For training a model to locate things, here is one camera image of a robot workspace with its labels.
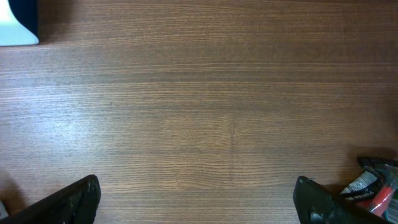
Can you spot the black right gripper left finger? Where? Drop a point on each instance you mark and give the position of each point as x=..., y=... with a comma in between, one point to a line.
x=74, y=204

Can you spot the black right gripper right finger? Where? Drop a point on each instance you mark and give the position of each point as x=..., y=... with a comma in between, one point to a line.
x=316, y=205

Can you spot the black red snack packet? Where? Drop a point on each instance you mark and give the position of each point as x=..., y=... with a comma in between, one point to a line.
x=375, y=190

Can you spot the white barcode scanner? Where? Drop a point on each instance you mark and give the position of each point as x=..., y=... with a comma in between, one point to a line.
x=19, y=22

